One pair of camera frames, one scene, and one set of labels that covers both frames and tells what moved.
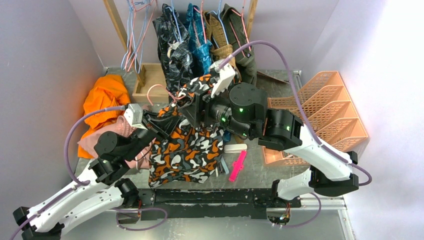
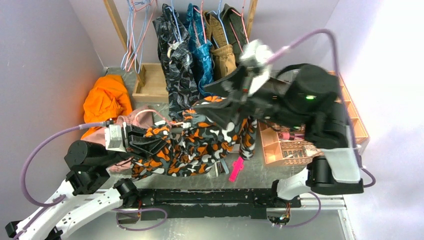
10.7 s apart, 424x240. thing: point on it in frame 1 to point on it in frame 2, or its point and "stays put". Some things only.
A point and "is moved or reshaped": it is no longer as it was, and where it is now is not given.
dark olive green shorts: [238, 38] stays put
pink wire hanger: [173, 99] is moved or reshaped
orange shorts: [108, 91] stays put
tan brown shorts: [214, 29] stays put
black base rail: [244, 204] stays put
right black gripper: [205, 102] to [231, 84]
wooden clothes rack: [151, 82] stays put
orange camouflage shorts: [189, 153] is moved or reshaped
